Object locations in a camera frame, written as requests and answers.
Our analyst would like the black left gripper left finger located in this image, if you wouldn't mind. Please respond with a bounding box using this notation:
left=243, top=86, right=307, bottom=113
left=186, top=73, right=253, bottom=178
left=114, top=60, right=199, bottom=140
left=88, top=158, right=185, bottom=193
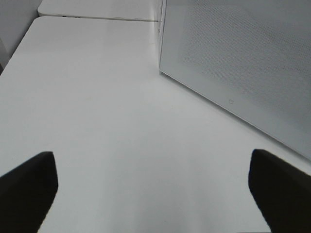
left=0, top=151, right=58, bottom=233

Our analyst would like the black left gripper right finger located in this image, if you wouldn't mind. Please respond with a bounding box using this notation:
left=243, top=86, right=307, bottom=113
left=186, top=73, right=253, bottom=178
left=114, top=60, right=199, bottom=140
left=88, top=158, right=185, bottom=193
left=248, top=149, right=311, bottom=233

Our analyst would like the white microwave door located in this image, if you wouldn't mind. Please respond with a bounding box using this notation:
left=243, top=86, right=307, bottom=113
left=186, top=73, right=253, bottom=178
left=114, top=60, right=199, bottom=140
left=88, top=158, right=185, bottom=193
left=159, top=0, right=311, bottom=158

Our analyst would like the white microwave oven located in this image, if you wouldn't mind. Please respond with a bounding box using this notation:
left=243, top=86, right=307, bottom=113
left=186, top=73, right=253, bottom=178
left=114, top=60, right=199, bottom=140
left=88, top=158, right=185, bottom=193
left=155, top=0, right=167, bottom=67

